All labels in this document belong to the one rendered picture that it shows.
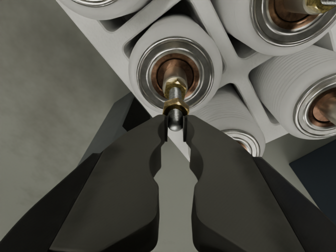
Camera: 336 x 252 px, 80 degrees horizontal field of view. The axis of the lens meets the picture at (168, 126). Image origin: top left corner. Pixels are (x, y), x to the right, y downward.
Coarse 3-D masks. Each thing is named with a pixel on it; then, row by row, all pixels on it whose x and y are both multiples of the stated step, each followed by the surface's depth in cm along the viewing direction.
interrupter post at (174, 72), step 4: (168, 68) 19; (172, 68) 19; (176, 68) 19; (180, 68) 19; (168, 72) 18; (172, 72) 18; (176, 72) 18; (180, 72) 18; (184, 72) 19; (164, 76) 18; (168, 76) 17; (172, 76) 17; (176, 76) 17; (180, 76) 17; (184, 76) 18; (164, 80) 17; (168, 80) 17; (180, 80) 17; (184, 80) 17; (164, 84) 17; (164, 88) 17
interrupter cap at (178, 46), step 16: (160, 48) 18; (176, 48) 18; (192, 48) 18; (144, 64) 19; (160, 64) 19; (176, 64) 19; (192, 64) 19; (208, 64) 19; (144, 80) 20; (160, 80) 20; (192, 80) 20; (208, 80) 20; (144, 96) 21; (160, 96) 21; (192, 96) 21
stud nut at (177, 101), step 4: (168, 100) 14; (172, 100) 13; (176, 100) 13; (180, 100) 13; (164, 104) 13; (168, 104) 13; (172, 104) 13; (176, 104) 13; (180, 104) 13; (184, 104) 13; (164, 108) 13; (168, 108) 13; (172, 108) 13; (176, 108) 13; (180, 108) 13; (184, 108) 13; (188, 108) 13; (164, 112) 13; (184, 112) 13; (188, 112) 13
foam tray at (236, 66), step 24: (168, 0) 23; (192, 0) 23; (96, 24) 24; (120, 24) 30; (144, 24) 24; (216, 24) 24; (96, 48) 26; (120, 48) 25; (240, 48) 29; (120, 72) 27; (240, 72) 27; (240, 96) 33; (264, 120) 30
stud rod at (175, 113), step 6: (174, 90) 16; (174, 96) 15; (180, 96) 15; (168, 114) 13; (174, 114) 13; (180, 114) 13; (168, 120) 12; (174, 120) 12; (180, 120) 12; (168, 126) 12; (174, 126) 12; (180, 126) 12
